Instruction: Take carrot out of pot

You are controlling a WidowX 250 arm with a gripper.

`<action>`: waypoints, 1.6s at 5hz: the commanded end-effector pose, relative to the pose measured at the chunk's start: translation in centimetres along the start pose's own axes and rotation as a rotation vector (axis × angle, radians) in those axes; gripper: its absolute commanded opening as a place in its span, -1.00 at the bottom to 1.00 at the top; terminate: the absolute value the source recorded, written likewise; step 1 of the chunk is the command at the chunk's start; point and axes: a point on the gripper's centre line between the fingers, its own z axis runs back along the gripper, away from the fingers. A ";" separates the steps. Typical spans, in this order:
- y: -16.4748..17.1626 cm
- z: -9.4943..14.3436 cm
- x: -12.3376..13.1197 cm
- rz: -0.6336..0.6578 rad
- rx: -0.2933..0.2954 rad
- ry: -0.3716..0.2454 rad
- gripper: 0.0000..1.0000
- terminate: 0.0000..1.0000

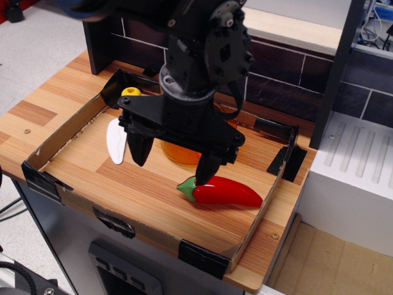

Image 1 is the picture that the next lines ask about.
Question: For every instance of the red toy chili pepper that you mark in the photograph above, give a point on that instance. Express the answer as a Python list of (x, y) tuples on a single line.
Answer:
[(220, 190)]

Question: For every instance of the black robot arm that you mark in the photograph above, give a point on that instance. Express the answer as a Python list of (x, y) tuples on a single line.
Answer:
[(208, 48)]

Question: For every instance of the wooden shelf board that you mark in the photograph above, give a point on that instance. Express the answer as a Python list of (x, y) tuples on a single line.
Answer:
[(290, 31)]

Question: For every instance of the white toy sink drainboard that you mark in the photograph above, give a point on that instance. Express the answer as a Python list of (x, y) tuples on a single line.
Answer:
[(348, 191)]

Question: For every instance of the grey oven control panel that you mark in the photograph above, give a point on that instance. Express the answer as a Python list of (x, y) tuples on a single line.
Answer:
[(119, 276)]

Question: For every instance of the cardboard fence with black tape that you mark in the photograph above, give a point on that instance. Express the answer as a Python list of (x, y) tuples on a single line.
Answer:
[(232, 241)]

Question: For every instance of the transparent orange toy pot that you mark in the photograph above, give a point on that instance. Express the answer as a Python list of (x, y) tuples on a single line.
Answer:
[(180, 155)]

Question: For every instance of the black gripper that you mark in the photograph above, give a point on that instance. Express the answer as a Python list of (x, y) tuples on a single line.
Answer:
[(190, 122)]

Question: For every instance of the dark shelf post left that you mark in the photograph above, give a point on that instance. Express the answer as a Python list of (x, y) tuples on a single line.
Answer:
[(99, 38)]

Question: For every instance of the yellow white toy knife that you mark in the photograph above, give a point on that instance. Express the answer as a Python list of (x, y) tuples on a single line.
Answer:
[(116, 141)]

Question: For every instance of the grey shelf post right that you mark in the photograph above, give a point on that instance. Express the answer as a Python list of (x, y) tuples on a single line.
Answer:
[(345, 46)]

